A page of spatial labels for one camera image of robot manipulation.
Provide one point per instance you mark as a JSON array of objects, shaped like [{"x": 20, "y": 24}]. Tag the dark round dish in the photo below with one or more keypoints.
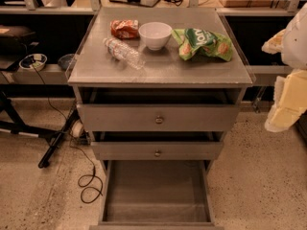
[{"x": 66, "y": 61}]

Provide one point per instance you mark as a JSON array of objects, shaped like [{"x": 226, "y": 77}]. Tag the white bowl with items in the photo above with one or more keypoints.
[{"x": 33, "y": 62}]

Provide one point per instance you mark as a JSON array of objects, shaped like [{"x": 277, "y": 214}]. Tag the clear plastic water bottle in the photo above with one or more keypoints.
[{"x": 123, "y": 52}]

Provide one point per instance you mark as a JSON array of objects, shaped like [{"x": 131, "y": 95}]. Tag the orange red snack bag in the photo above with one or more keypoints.
[{"x": 124, "y": 29}]

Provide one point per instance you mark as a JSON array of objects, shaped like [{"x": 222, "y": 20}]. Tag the white ceramic bowl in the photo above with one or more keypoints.
[{"x": 155, "y": 35}]

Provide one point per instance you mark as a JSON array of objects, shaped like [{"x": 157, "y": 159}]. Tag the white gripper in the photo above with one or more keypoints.
[{"x": 295, "y": 45}]

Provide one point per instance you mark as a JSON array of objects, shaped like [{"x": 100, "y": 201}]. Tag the top grey drawer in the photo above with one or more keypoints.
[{"x": 176, "y": 109}]

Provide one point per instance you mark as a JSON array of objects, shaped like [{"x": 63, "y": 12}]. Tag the grey metal drawer cabinet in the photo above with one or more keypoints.
[{"x": 95, "y": 68}]

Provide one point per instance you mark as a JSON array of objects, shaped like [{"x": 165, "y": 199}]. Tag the middle grey drawer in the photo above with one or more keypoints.
[{"x": 157, "y": 145}]

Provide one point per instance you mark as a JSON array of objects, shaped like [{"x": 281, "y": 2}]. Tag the black stand legs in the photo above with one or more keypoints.
[{"x": 18, "y": 126}]

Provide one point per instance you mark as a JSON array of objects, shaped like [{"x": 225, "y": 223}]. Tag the black bag on shelf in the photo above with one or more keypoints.
[{"x": 16, "y": 40}]

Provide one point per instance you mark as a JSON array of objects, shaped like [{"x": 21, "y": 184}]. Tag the bottom grey open drawer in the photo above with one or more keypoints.
[{"x": 156, "y": 195}]

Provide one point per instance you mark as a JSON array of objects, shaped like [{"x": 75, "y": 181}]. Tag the green chip bag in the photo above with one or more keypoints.
[{"x": 193, "y": 42}]

